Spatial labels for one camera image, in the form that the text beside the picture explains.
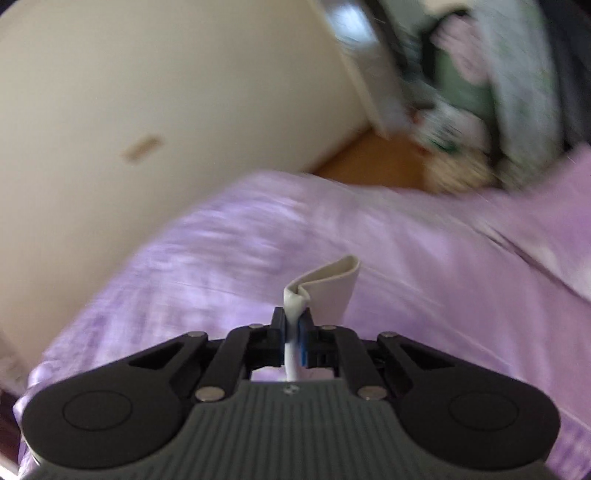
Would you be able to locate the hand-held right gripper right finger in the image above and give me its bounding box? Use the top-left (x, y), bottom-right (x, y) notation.
top-left (298, 309), bottom-right (467, 401)

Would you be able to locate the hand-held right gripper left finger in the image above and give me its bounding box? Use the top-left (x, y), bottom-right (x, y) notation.
top-left (121, 307), bottom-right (286, 402)

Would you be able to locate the white printed t-shirt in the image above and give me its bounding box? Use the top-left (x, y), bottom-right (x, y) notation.
top-left (283, 255), bottom-right (361, 382)

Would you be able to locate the purple bed blanket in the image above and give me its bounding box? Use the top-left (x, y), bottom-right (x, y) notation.
top-left (14, 147), bottom-right (591, 480)

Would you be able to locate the dark green cloth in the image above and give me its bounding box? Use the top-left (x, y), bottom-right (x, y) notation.
top-left (397, 9), bottom-right (502, 160)

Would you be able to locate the pale patterned cloth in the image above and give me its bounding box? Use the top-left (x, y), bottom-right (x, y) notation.
top-left (478, 0), bottom-right (563, 191)

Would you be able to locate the tan wall outlet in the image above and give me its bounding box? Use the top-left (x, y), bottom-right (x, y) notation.
top-left (122, 136), bottom-right (163, 164)

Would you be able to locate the white door frame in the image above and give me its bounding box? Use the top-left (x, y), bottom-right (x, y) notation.
top-left (323, 0), bottom-right (404, 139)

